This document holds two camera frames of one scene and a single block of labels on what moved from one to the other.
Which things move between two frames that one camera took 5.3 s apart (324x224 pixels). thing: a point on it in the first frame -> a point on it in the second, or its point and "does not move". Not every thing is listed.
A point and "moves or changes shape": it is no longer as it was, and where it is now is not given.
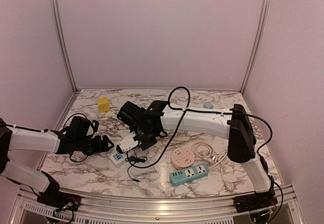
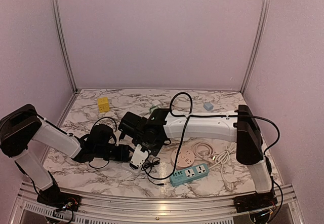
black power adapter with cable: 134,159 -> 148,165
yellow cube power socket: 103,103 does not move
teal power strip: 189,174 does not move
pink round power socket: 181,157 does not move
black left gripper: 105,148 -> 124,154
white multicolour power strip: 117,158 moves or changes shape
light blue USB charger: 207,105 does not move
